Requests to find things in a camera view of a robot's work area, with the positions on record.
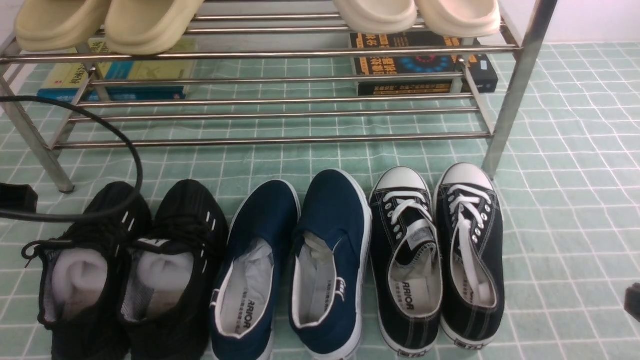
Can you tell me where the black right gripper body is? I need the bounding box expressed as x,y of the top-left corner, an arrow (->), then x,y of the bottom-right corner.
624,283 -> 640,322

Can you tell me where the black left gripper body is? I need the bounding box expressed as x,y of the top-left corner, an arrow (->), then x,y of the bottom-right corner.
0,183 -> 39,214

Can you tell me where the navy slip-on shoe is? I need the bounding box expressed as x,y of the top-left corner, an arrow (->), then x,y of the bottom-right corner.
209,179 -> 300,360
289,169 -> 372,360

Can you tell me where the stainless steel shoe rack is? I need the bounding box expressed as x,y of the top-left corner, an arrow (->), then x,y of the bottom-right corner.
1,0 -> 558,194

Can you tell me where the black knit sneaker left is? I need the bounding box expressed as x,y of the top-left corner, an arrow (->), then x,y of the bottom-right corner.
22,194 -> 153,360

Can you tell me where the black knit sneaker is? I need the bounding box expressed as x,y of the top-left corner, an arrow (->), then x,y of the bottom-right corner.
118,179 -> 229,360
22,194 -> 153,360

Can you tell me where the yellow blue book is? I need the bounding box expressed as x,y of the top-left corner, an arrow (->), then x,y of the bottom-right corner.
37,60 -> 195,103

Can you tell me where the beige slipper far left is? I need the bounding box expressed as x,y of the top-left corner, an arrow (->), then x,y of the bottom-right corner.
14,0 -> 112,52

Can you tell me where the beige slipper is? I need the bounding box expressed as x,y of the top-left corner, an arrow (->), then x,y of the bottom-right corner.
14,0 -> 112,52
104,0 -> 204,56

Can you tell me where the green checkered floor mat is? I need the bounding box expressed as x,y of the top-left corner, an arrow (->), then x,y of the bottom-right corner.
0,43 -> 640,360

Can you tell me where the black knit sneaker right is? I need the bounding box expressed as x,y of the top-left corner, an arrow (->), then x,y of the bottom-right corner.
118,179 -> 229,360

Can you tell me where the black canvas lace-up right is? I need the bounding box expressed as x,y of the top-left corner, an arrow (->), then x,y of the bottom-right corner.
432,162 -> 506,350

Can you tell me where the black canvas lace-up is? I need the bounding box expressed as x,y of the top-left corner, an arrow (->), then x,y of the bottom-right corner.
369,166 -> 444,358
432,162 -> 506,350

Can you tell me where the black canvas lace-up left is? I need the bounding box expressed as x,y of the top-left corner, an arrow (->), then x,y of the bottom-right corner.
369,166 -> 444,358

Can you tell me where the cream slipper far right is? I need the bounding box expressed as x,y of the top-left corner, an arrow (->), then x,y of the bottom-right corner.
414,0 -> 502,39

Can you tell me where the cream slipper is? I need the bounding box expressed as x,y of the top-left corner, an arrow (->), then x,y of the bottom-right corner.
414,0 -> 502,39
333,0 -> 418,35

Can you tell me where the black orange book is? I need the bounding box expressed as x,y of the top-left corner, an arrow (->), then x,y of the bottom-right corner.
349,30 -> 499,97

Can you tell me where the black cable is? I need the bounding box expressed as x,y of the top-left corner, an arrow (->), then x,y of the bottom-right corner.
0,95 -> 144,223

